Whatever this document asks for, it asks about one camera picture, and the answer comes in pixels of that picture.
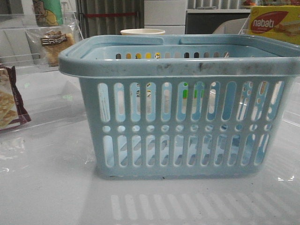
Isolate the bread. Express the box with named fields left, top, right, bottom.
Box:
left=25, top=25, right=75, bottom=67

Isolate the yellow popcorn paper cup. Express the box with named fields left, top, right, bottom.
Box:
left=120, top=28, right=165, bottom=35

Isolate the clear acrylic left display shelf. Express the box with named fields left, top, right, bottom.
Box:
left=0, top=14, right=85, bottom=138

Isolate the yellow nabati wafer box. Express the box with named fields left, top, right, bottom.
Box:
left=247, top=5, right=300, bottom=45

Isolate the green cartoon bottle far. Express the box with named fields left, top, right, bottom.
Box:
left=32, top=0, right=63, bottom=26

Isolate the red barrier belt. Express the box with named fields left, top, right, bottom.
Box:
left=84, top=12, right=137, bottom=18

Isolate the white refrigerator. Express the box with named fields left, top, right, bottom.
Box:
left=144, top=0, right=188, bottom=34

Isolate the light blue plastic basket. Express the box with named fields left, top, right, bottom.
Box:
left=59, top=34, right=300, bottom=178

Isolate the brown cracker snack bag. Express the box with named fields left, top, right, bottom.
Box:
left=0, top=67, right=31, bottom=130

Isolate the fruit plate on counter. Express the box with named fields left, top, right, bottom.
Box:
left=242, top=0, right=257, bottom=7

